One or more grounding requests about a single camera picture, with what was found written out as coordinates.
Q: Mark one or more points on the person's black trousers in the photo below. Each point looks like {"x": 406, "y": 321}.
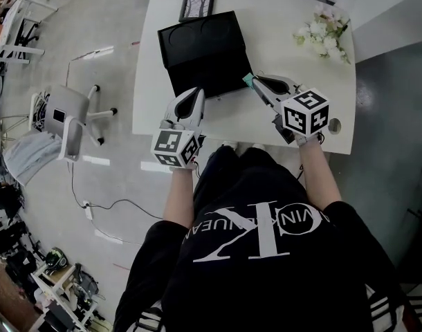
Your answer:
{"x": 249, "y": 164}

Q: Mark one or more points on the small black tablet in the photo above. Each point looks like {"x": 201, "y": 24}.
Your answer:
{"x": 59, "y": 115}

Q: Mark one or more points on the person's left forearm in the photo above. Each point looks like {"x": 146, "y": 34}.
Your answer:
{"x": 178, "y": 195}

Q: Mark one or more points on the green black helmet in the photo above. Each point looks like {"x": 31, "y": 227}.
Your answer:
{"x": 56, "y": 259}

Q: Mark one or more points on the white side table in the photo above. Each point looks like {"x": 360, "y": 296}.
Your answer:
{"x": 10, "y": 23}

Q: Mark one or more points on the grey cloth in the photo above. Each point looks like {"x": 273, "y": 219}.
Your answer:
{"x": 31, "y": 157}

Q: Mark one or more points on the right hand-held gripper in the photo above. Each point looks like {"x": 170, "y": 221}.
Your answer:
{"x": 304, "y": 112}

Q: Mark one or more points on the white shelf rack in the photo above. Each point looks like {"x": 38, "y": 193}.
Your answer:
{"x": 55, "y": 289}

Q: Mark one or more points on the white flower bouquet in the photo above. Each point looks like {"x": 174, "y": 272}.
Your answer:
{"x": 323, "y": 36}

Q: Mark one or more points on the person's left white shoe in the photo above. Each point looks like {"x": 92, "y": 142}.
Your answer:
{"x": 229, "y": 144}

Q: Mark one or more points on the person's right white shoe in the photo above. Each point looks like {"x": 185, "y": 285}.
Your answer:
{"x": 258, "y": 146}

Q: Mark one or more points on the black picture frame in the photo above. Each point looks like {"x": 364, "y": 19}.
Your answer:
{"x": 197, "y": 5}

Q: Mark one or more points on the white power strip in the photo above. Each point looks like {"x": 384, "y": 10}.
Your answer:
{"x": 88, "y": 210}

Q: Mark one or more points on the black box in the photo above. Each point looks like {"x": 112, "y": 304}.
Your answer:
{"x": 204, "y": 54}

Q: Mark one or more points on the person's white shoe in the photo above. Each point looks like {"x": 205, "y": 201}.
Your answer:
{"x": 258, "y": 146}
{"x": 229, "y": 144}

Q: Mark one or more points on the white desk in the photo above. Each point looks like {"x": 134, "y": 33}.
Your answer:
{"x": 152, "y": 92}
{"x": 394, "y": 9}

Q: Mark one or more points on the person's black printed t-shirt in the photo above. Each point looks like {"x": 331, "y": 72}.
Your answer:
{"x": 259, "y": 282}

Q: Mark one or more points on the grey office chair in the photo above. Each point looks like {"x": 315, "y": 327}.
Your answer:
{"x": 71, "y": 106}

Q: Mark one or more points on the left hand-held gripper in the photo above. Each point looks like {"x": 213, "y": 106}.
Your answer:
{"x": 169, "y": 142}

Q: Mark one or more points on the person's right forearm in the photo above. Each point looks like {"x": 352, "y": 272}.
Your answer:
{"x": 318, "y": 175}

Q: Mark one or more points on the teal binder clip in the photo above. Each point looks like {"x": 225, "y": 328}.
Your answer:
{"x": 248, "y": 79}

